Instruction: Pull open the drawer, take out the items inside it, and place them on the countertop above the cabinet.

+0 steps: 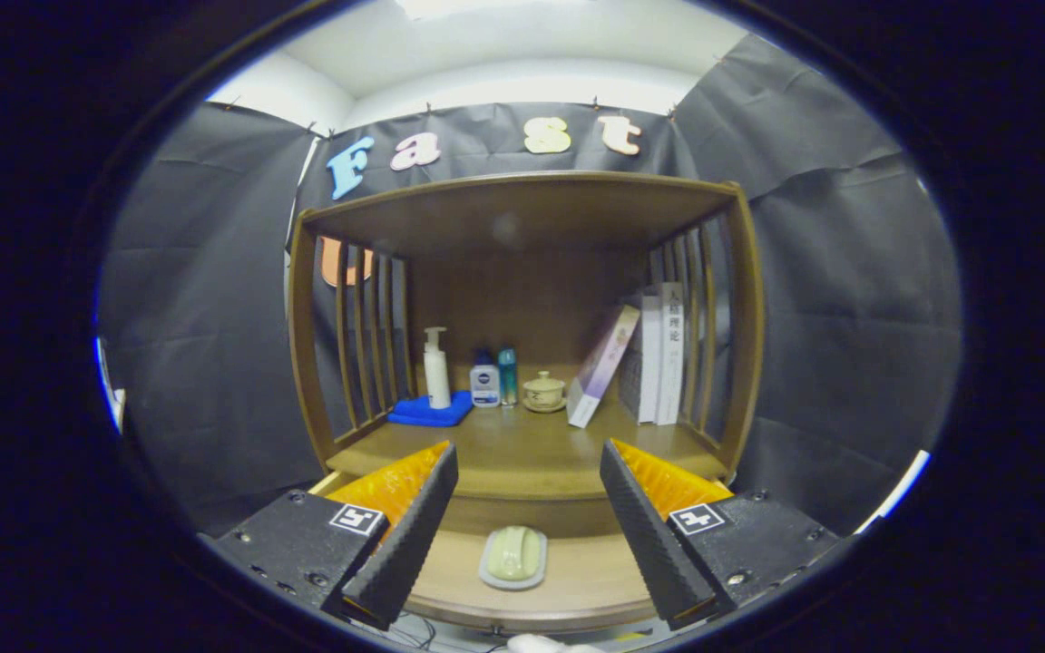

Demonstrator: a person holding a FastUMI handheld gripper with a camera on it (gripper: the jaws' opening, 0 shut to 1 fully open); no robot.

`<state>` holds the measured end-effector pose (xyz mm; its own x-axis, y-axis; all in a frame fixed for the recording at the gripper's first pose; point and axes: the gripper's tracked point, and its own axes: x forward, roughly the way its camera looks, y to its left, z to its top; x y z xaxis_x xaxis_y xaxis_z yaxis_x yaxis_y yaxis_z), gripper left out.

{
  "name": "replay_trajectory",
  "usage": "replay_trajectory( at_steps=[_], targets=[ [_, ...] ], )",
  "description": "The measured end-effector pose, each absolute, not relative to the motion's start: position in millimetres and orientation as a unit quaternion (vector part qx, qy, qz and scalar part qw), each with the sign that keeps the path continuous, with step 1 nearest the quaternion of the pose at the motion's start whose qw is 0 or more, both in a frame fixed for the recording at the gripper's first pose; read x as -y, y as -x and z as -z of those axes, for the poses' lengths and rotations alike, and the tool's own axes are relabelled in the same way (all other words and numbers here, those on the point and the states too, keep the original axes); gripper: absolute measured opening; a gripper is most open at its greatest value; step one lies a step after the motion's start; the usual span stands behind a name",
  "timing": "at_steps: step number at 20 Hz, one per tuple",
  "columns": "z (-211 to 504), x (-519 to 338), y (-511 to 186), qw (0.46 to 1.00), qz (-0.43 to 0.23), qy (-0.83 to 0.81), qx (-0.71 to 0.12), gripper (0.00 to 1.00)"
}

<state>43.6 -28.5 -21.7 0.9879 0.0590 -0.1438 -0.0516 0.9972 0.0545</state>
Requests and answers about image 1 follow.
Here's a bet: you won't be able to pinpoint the blue folded cloth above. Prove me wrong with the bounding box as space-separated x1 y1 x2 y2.
386 390 474 428

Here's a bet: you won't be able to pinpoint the black backdrop cloth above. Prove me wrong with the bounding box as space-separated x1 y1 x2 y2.
96 34 963 536

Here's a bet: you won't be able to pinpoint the grey book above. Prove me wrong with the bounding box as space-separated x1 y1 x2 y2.
618 292 662 424

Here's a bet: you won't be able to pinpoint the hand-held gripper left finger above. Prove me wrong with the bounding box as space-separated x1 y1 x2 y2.
205 442 460 630

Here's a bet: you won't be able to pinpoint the white bottle with blue cap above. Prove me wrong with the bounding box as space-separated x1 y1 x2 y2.
469 349 502 408

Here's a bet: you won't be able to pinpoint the white book with black print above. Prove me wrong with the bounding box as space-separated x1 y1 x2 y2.
656 281 685 426

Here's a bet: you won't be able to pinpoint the beige lidded teacup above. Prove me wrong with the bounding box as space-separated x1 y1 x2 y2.
522 370 568 414

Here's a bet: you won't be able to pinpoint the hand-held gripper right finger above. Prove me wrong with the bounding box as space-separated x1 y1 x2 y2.
599 439 843 632

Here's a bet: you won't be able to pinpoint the wooden countertop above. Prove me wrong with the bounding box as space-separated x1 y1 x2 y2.
325 399 730 502

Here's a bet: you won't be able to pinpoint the brown wooden cabinet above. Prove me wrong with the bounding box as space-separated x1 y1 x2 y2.
287 171 767 636

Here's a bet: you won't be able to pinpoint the white pump bottle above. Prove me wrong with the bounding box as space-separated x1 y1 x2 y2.
422 326 453 410

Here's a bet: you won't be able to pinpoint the purple and white book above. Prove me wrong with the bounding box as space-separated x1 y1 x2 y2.
566 304 641 429

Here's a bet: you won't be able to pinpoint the black floor cables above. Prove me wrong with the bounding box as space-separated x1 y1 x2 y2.
391 612 505 650

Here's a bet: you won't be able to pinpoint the pale green soap white dish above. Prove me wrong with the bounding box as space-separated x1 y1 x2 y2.
479 525 549 591

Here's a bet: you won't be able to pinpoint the wooden drawer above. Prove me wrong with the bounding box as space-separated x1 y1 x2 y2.
309 470 669 636

